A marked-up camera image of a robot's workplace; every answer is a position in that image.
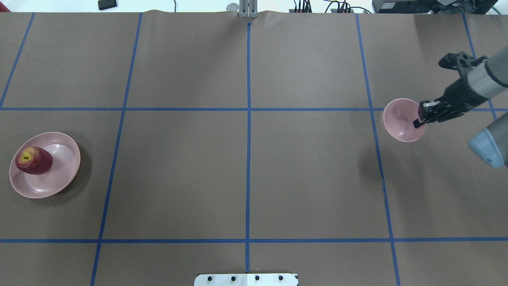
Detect pink plate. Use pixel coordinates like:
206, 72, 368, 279
9, 132, 81, 199

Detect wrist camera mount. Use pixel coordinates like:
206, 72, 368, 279
438, 51, 488, 77

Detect small black square device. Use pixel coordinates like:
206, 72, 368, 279
97, 0, 118, 11

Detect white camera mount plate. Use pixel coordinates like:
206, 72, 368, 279
194, 273, 299, 286

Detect pink bowl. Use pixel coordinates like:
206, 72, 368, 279
381, 98, 427, 143

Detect red yellow apple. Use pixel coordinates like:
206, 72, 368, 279
15, 146, 53, 175

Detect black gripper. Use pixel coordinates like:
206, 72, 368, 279
412, 79, 488, 129

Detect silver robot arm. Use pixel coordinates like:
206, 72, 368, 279
413, 47, 508, 168

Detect aluminium frame post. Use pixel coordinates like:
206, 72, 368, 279
238, 0, 259, 19

